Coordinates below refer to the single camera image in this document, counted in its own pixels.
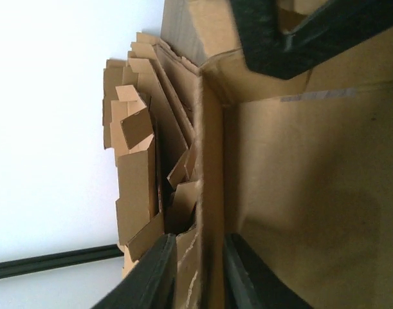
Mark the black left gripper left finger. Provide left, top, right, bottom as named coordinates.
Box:
left=94, top=234, right=177, bottom=309

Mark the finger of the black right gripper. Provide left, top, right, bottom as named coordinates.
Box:
left=230, top=1, right=393, bottom=80

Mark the stack of flat cardboard blanks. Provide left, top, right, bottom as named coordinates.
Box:
left=102, top=32, right=198, bottom=280

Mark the black left frame post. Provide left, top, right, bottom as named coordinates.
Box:
left=0, top=245, right=123, bottom=279

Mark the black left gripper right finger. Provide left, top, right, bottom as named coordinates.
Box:
left=223, top=233, right=312, bottom=309

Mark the brown cardboard box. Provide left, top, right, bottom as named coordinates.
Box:
left=161, top=1, right=393, bottom=308

